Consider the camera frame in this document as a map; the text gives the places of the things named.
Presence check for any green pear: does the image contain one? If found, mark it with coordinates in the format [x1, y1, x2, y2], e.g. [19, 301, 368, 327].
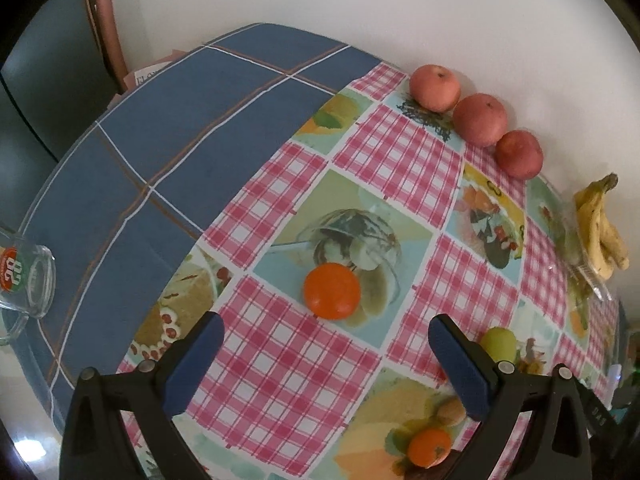
[480, 326, 518, 364]

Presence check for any small brown round fruit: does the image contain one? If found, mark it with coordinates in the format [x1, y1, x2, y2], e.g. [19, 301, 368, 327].
[436, 396, 466, 427]

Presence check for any orange tangerine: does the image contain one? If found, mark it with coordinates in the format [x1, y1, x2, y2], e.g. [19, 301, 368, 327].
[407, 427, 452, 469]
[303, 262, 361, 321]

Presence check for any pink checkered fruit tablecloth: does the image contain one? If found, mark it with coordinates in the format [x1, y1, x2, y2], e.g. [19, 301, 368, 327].
[122, 64, 617, 479]

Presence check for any white power bank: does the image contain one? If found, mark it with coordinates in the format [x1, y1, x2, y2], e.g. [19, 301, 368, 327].
[605, 363, 623, 404]

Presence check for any clear plastic fruit tray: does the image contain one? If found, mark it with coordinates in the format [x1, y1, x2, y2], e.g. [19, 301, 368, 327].
[554, 200, 614, 304]

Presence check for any blue plaid tablecloth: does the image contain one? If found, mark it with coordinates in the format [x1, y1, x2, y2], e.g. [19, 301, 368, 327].
[14, 23, 378, 427]

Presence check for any glass mug red logo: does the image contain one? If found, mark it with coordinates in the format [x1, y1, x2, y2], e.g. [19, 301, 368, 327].
[1, 228, 56, 346]

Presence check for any upper yellow banana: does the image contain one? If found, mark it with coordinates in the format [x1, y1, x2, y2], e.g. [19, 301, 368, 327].
[598, 193, 630, 270]

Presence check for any yellow banana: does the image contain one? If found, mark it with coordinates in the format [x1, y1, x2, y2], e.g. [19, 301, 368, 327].
[598, 193, 630, 270]
[573, 174, 618, 282]

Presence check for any lower yellow banana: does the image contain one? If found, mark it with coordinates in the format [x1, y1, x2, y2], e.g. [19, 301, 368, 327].
[573, 174, 618, 282]

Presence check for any large red apple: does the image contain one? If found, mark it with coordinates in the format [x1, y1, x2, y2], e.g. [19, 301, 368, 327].
[494, 130, 544, 181]

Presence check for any middle red apple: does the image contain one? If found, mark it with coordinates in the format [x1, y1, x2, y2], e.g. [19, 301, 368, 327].
[452, 93, 508, 148]

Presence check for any small pale red apple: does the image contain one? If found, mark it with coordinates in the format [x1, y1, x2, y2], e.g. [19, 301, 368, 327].
[409, 64, 461, 113]

